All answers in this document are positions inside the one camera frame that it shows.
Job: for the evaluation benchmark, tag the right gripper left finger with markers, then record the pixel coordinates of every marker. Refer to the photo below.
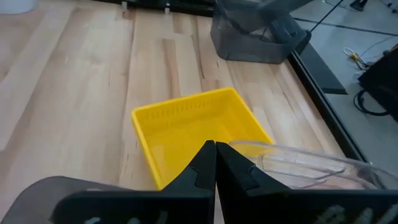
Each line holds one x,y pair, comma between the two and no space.
155,208

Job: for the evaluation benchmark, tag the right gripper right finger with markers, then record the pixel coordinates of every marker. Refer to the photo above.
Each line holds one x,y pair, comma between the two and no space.
280,208

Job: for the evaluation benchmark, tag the clear plastic bin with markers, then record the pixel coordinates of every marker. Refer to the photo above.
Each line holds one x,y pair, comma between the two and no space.
298,174
357,168

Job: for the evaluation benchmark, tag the smoke grey plastic bin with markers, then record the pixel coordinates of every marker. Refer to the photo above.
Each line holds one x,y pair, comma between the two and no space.
248,12
28,202
242,49

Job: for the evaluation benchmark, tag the yellow plastic basket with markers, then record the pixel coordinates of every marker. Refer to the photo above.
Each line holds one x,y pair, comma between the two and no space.
186,130

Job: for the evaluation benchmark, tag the black floor equipment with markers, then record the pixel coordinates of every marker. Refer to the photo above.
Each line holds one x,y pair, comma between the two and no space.
382,81

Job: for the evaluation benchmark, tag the black floor stand foot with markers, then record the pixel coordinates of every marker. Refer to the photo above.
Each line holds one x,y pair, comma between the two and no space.
359,4

